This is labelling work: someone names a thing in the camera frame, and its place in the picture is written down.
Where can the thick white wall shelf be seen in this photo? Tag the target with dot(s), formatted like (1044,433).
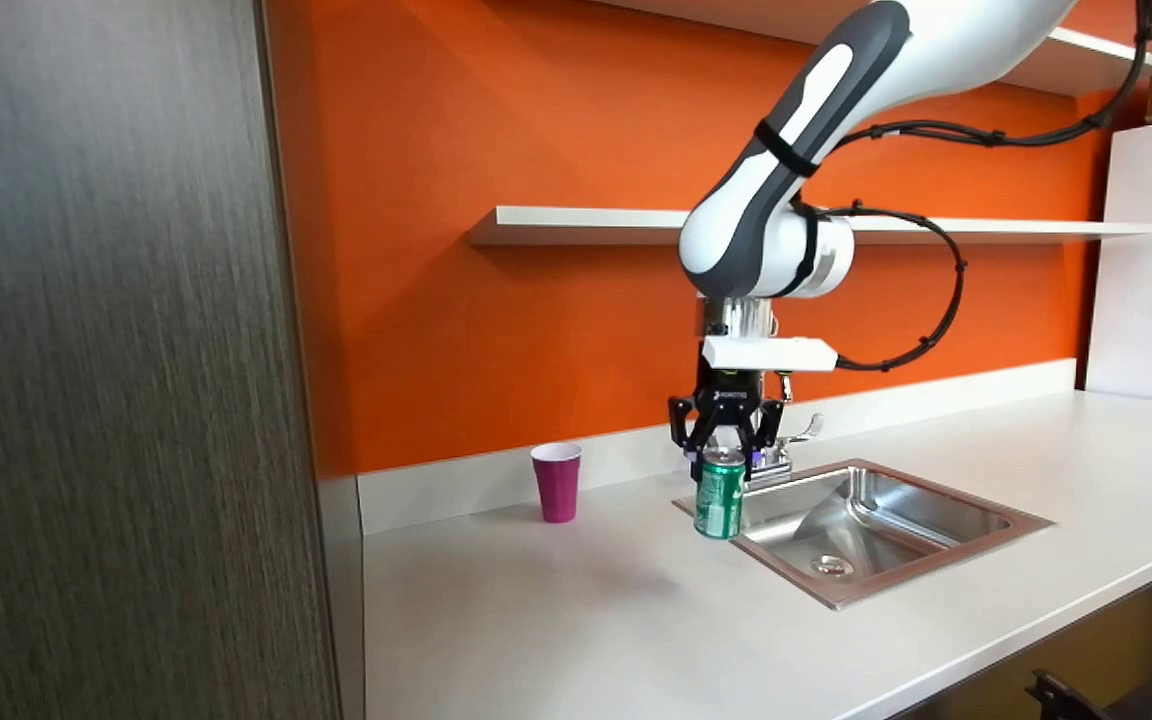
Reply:
(1076,60)

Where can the long white wall shelf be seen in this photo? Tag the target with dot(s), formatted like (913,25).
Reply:
(576,226)

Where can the chrome tap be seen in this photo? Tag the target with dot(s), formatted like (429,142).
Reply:
(794,440)

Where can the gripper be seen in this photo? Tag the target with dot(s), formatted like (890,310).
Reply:
(731,395)

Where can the green can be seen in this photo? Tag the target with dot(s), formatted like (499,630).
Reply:
(719,500)

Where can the purple plastic cup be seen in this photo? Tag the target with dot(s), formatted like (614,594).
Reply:
(557,490)

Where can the steel sink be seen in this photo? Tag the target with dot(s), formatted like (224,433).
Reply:
(886,530)

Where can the dark wood cabinet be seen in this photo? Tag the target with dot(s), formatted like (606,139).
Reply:
(116,360)

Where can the black chair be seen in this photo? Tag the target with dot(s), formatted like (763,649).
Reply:
(1126,700)

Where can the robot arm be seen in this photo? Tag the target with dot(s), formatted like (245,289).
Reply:
(786,170)

